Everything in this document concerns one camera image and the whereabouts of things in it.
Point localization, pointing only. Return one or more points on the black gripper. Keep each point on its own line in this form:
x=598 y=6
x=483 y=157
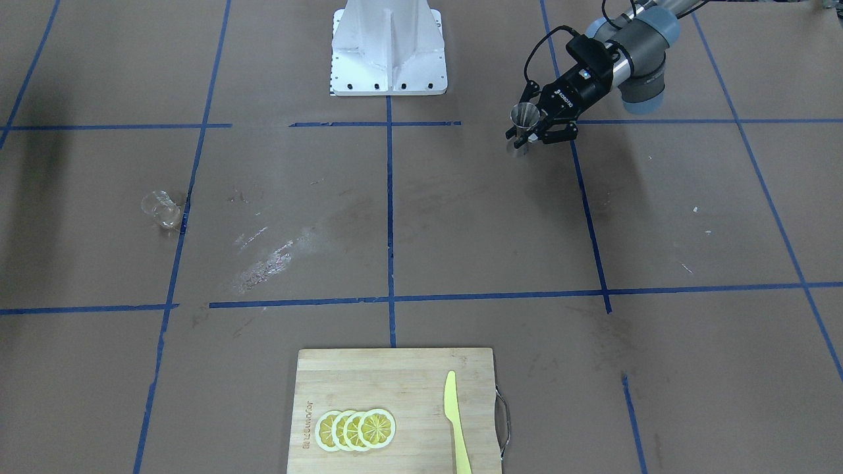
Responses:
x=574 y=97

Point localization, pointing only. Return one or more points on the steel jigger measuring cup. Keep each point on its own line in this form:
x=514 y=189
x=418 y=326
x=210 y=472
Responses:
x=524 y=116

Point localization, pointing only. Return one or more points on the clear glass shaker cup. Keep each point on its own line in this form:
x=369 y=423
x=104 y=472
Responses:
x=161 y=208

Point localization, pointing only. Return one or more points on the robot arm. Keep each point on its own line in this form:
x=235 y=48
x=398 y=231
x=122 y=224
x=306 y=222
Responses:
x=625 y=53

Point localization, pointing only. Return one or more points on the wooden cutting board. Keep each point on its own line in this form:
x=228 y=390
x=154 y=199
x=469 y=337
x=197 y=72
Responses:
x=408 y=382

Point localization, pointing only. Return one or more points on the yellow plastic knife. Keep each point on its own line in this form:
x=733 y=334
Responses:
x=451 y=404

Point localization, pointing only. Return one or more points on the back lemon slice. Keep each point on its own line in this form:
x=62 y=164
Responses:
x=377 y=428

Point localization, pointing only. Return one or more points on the front lemon slice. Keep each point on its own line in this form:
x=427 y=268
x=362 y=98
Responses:
x=324 y=431

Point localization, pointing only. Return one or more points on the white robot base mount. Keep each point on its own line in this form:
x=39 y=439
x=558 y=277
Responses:
x=382 y=48

